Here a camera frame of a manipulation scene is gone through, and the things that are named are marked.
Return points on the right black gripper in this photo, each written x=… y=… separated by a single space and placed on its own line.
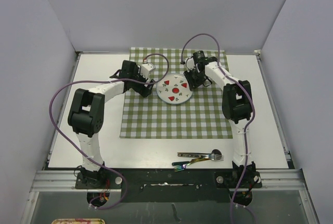
x=193 y=84

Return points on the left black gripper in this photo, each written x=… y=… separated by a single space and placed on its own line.
x=143 y=91

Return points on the white plate with strawberries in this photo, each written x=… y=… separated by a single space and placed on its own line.
x=174 y=89

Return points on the green white checkered tablecloth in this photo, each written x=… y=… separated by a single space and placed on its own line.
x=172 y=111

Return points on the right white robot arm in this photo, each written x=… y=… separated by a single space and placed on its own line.
x=237 y=103

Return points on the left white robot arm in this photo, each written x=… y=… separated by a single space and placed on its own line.
x=86 y=115

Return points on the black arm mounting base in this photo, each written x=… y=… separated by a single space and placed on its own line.
x=167 y=186

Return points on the silver fork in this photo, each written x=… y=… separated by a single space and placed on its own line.
x=214 y=155

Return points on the iridescent rainbow fork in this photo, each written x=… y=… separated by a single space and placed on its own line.
x=180 y=166

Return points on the yellow rimmed tray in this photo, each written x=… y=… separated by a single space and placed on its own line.
x=78 y=221

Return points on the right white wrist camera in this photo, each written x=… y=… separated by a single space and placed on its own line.
x=188 y=63

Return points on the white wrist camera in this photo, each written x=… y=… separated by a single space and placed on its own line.
x=188 y=63
x=146 y=69

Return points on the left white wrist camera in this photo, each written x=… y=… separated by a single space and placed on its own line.
x=146 y=69

